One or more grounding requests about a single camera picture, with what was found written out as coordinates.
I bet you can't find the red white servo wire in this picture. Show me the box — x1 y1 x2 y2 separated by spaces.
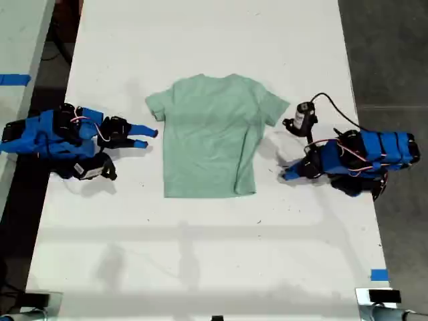
303 138 393 175
71 114 112 142

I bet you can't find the small black box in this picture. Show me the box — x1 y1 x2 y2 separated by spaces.
368 290 402 304
25 293 51 307

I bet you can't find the pale green T-shirt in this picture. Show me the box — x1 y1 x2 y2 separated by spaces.
144 73 291 199

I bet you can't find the black camera box white label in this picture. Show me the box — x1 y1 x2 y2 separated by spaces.
71 152 118 182

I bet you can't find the long blue tape strip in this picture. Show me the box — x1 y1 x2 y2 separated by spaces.
0 74 32 87

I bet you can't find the pale side table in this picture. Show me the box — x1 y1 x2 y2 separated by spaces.
0 0 56 215

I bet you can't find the black camera cable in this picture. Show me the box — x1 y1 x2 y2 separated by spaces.
310 92 364 131

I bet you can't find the metal table bracket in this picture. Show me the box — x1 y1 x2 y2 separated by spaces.
354 287 404 321

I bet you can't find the small blue tape square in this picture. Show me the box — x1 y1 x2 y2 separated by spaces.
370 268 390 282

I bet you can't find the black camera box silver end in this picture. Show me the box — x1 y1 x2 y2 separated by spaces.
282 101 319 138

